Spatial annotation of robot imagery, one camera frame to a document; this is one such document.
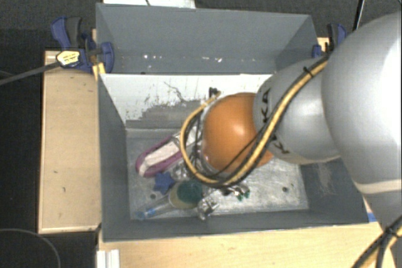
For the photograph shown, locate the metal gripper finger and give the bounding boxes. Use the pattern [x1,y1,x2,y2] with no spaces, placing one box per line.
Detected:
[201,201,220,221]
[197,196,212,214]

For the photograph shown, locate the blue star-shaped toy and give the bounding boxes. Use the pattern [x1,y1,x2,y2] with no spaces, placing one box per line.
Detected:
[153,172,176,195]

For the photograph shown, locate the clear tube with blue tip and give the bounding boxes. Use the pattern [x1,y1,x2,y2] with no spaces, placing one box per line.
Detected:
[135,197,173,220]

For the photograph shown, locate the purple and white band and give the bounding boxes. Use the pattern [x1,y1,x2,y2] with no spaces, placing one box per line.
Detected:
[135,134,185,179]

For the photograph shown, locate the pale wood flat board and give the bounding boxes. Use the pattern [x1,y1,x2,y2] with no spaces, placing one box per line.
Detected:
[38,51,103,235]

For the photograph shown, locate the grey metal bin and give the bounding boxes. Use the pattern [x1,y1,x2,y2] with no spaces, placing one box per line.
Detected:
[95,2,370,242]

